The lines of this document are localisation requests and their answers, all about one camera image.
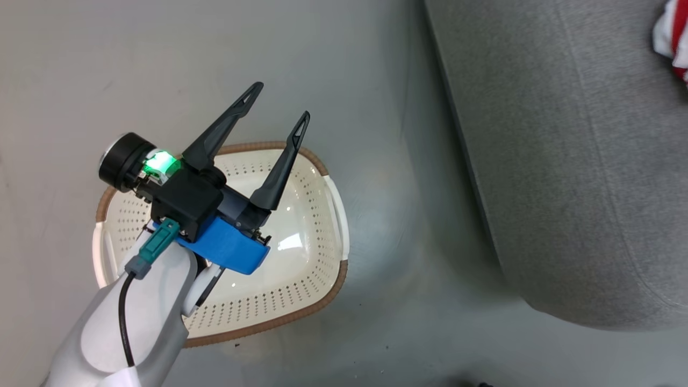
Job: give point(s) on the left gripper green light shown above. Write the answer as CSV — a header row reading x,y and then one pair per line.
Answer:
x,y
126,161

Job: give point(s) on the red and white garment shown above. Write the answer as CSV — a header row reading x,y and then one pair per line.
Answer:
x,y
666,37

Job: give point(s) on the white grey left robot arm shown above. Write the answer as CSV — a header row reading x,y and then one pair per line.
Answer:
x,y
156,312

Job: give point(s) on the cream perforated laundry basket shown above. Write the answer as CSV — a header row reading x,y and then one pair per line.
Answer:
x,y
301,269

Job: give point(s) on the grey fabric sofa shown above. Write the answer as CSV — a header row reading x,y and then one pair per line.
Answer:
x,y
564,161

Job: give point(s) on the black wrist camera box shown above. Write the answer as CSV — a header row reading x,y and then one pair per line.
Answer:
x,y
185,204

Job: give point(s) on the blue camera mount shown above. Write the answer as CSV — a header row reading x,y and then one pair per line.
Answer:
x,y
231,250

